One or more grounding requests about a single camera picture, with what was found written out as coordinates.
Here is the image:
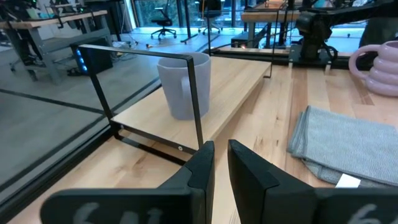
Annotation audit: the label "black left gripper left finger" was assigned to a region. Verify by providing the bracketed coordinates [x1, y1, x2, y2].
[39, 140, 216, 224]

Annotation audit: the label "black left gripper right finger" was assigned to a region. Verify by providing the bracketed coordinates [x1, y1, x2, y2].
[227, 139, 398, 224]

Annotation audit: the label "grey cloth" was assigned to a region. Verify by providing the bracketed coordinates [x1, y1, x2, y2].
[286, 105, 398, 189]

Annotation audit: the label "grey ceramic mug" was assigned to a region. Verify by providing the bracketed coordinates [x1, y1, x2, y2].
[157, 52, 212, 121]

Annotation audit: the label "pink ribbed mug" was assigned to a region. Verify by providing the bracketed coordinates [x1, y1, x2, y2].
[348, 40, 398, 98]

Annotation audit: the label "computer tower blue lights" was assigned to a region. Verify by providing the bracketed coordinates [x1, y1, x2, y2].
[70, 37, 114, 76]

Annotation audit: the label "black office chair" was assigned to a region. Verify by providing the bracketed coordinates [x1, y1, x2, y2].
[150, 7, 178, 40]
[198, 0, 223, 35]

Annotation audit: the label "wooden desk grey legs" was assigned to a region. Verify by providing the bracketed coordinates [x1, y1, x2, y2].
[0, 9, 112, 86]

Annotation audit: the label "wooden shelf black metal frame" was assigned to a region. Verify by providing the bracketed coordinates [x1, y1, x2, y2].
[77, 44, 275, 166]

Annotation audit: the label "black aluminium table frame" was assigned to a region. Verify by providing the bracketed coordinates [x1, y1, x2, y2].
[0, 45, 354, 216]

